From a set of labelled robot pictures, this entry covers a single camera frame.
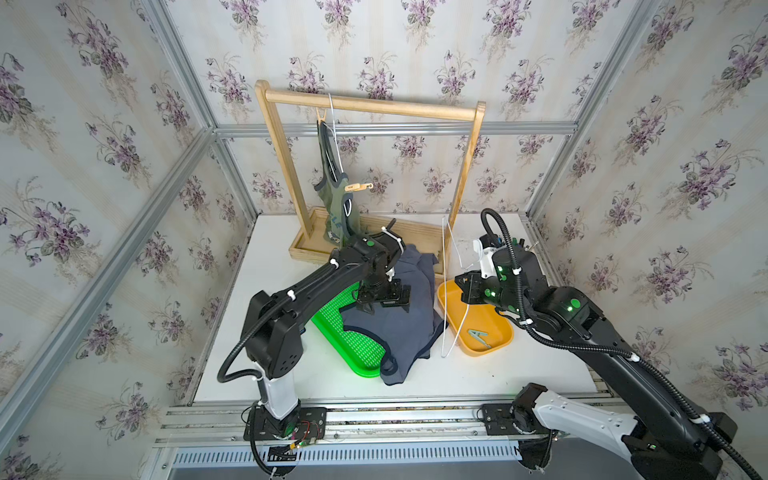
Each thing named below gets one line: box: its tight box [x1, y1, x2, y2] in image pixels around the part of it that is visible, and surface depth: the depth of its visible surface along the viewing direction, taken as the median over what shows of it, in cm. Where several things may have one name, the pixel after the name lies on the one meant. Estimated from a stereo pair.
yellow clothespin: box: [344, 183, 374, 192], surface depth 72 cm
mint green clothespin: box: [468, 329, 492, 349], surface depth 89 cm
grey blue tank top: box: [340, 244, 446, 385], surface depth 86 cm
